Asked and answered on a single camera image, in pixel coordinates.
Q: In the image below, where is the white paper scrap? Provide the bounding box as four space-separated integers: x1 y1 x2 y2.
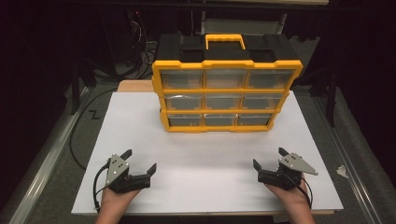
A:
335 164 350 179

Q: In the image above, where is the black metal stand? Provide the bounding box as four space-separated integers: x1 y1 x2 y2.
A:
68 57 98 117

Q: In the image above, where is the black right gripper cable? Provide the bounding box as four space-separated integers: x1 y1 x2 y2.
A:
299 175 314 210

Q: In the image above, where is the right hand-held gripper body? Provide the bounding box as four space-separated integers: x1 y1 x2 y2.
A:
257 152 319 190

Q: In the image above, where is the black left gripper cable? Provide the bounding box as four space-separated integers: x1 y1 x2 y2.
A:
92 161 112 215

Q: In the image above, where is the tangle of black cables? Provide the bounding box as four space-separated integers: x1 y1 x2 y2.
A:
122 10 158 80

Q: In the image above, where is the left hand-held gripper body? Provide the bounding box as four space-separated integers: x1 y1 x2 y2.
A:
105 153 152 194

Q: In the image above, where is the long black floor cable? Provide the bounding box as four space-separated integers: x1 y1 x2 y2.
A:
69 86 120 172

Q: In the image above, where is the yellow and black organizer cabinet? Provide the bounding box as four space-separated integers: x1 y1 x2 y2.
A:
151 33 304 134

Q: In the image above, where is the set of clear plastic drawers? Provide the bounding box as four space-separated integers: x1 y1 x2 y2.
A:
160 68 294 128

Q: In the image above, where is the person's right hand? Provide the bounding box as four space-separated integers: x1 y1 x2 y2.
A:
263 179 312 209

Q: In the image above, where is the person's left hand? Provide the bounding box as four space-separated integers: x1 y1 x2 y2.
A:
100 186 142 211

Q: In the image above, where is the aluminium floor rail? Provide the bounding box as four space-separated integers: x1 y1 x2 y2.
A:
312 95 385 224
8 86 92 224

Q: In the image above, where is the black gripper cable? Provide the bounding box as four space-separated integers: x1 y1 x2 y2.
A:
299 175 314 210
92 161 112 215

